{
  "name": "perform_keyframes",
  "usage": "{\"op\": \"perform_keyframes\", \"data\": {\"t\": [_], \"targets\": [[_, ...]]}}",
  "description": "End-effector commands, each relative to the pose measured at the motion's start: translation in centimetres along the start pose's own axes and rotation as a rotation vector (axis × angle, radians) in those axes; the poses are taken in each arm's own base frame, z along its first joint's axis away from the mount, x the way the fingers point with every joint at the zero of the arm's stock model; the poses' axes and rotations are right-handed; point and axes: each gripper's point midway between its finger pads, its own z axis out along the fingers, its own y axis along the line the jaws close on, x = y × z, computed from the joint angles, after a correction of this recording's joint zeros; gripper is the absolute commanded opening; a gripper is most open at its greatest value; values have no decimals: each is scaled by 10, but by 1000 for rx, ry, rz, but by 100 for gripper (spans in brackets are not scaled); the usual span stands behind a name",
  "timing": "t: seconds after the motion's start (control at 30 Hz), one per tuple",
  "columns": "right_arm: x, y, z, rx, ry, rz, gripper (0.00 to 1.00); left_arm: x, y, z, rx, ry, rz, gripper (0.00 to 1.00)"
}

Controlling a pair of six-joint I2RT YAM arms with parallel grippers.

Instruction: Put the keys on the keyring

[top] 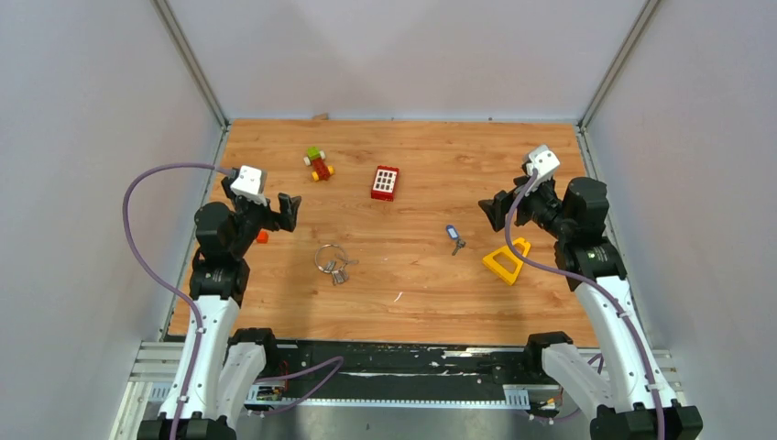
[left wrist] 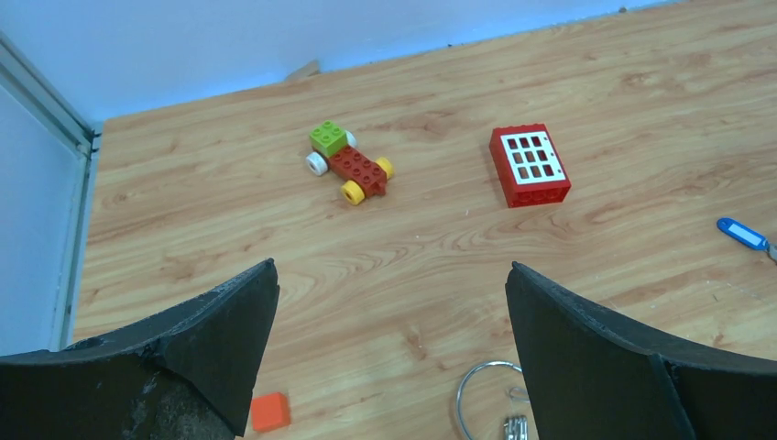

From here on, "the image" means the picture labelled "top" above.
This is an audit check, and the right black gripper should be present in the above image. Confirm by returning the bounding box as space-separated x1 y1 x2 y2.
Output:
478 171 572 239

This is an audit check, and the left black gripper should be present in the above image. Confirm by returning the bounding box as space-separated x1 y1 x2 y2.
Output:
222 180 301 258

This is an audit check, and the silver keyring with keys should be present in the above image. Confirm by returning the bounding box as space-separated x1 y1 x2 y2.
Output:
313 243 359 286

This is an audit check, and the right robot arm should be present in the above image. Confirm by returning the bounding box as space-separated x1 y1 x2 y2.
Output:
478 176 704 439

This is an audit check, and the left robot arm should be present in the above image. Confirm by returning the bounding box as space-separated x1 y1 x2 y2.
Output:
137 177 301 439

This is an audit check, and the colourful toy brick car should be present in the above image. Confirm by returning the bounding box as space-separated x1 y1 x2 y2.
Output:
303 147 334 182

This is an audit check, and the blue tagged key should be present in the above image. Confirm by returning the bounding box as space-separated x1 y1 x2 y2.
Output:
445 225 466 256

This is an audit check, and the yellow triangular plastic piece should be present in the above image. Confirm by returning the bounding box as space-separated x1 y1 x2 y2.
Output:
481 237 531 286

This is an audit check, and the red window toy brick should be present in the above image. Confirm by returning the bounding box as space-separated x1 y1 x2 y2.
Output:
370 165 399 202

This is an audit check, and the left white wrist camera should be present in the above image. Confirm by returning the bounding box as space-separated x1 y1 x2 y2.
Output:
230 165 268 206

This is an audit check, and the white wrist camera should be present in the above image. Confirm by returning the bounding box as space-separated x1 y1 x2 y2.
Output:
230 165 268 206
523 144 560 184

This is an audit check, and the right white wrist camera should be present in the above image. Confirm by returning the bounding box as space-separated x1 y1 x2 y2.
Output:
523 144 560 184

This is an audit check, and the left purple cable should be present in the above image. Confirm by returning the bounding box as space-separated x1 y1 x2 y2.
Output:
123 162 345 440

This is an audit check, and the purple cable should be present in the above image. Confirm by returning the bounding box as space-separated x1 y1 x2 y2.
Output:
503 171 666 440
123 162 345 440

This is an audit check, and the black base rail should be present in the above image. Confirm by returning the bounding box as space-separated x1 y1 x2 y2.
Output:
245 340 570 412

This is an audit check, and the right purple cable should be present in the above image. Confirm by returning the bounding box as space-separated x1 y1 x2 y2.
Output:
503 171 666 440

